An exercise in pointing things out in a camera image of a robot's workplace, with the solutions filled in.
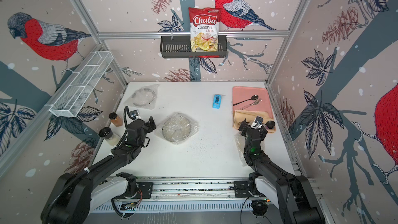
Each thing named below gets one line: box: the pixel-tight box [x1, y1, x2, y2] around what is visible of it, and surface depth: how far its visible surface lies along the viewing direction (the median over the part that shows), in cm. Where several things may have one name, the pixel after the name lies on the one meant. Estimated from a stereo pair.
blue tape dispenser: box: [212, 94, 222, 109], surface depth 109 cm
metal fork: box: [239, 98, 263, 110], surface depth 109 cm
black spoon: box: [232, 94, 260, 106], surface depth 112 cm
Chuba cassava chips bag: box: [188, 6, 222, 52], surface depth 87 cm
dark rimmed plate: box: [131, 88, 156, 107], surface depth 112 cm
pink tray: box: [232, 86, 274, 123], surface depth 110 cm
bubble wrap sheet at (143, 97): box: [123, 84, 161, 110], surface depth 112 cm
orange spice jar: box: [108, 112, 124, 128], surface depth 94 cm
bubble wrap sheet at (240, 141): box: [234, 133, 247, 167], surface depth 88 cm
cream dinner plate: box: [161, 115, 192, 143], surface depth 93 cm
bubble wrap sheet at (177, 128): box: [154, 112, 200, 146], surface depth 93 cm
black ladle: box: [261, 120, 276, 129], surface depth 97 cm
